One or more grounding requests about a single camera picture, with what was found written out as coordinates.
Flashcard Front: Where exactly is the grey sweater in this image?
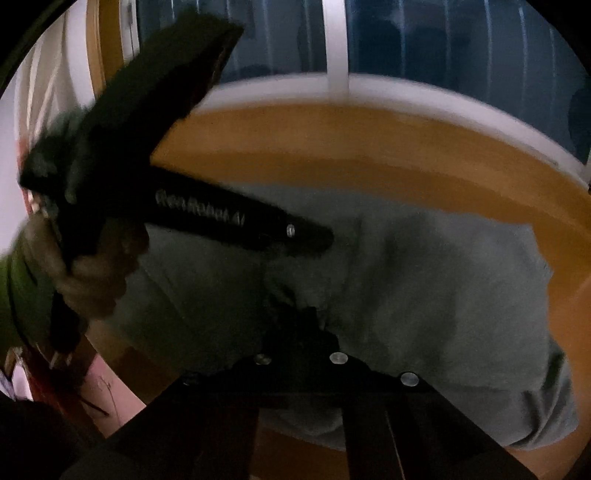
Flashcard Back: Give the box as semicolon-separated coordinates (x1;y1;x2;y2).
106;182;580;450

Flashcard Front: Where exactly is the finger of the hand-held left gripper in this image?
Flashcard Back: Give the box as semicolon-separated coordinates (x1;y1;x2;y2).
252;200;334;259

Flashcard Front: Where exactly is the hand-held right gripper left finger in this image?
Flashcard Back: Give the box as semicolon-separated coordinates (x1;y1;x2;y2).
60;314;305;480

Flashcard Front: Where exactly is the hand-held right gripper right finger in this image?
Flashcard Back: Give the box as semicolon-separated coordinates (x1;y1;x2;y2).
302;311;541;480

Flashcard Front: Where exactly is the pink foam floor mat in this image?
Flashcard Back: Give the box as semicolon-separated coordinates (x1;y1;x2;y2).
83;351;148;439

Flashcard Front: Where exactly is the sliding window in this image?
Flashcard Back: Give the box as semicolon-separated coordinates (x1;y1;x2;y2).
120;0;591;185

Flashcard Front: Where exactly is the person's left hand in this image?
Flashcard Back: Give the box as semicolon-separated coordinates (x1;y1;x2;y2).
25;215;151;319

